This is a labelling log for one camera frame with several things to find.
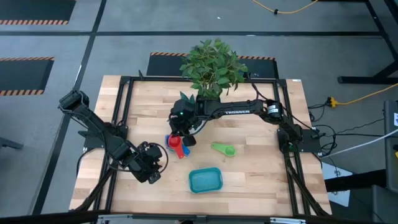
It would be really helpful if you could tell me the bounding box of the teal plastic basket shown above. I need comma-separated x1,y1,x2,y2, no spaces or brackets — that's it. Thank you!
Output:
188,167,224,194

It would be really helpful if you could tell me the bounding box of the light grey cable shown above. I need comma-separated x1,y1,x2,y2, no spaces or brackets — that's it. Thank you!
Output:
320,128,398,158

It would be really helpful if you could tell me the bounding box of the small white plant pot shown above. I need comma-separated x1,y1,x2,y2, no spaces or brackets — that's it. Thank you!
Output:
192,121,206,135

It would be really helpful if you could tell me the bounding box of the dark grey cabinet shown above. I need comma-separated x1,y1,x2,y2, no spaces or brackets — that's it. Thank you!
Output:
384,99,398,194

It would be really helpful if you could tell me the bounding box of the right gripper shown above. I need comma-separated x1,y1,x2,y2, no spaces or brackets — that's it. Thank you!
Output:
169,98,203,147

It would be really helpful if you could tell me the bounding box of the green measuring cup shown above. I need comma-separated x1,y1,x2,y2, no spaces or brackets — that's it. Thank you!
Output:
210,142,238,157

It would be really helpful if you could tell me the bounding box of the black hazard-striped floor mat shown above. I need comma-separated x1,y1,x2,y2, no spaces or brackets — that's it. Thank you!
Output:
0,0,77,26
0,56,55,97
146,51,280,79

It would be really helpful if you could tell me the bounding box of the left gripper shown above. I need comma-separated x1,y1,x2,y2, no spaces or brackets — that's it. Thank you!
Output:
128,141,163,185

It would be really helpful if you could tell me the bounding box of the black aluminium table frame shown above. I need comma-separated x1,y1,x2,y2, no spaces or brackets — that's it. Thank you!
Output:
70,70,332,218

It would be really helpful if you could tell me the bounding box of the leafy green tree plant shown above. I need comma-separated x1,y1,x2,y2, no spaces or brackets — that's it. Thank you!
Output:
179,37,249,100

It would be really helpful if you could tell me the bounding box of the black floor cable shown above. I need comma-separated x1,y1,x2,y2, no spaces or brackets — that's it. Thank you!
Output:
307,101,398,158

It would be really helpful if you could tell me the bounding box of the red measuring cup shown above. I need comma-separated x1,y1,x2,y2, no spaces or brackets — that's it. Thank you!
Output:
167,135,187,160

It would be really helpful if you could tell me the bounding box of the yellow cable with black knob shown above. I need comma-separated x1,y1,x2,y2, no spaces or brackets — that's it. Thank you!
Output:
251,0,320,15

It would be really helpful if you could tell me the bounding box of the blue measuring cup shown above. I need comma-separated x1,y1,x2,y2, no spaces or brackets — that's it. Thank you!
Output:
164,134,192,157

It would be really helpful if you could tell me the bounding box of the black desk foot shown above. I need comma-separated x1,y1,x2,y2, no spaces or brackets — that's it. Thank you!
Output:
337,60,398,85

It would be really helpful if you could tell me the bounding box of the silver metal bracket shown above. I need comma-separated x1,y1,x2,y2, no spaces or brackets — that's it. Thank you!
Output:
269,217,307,224

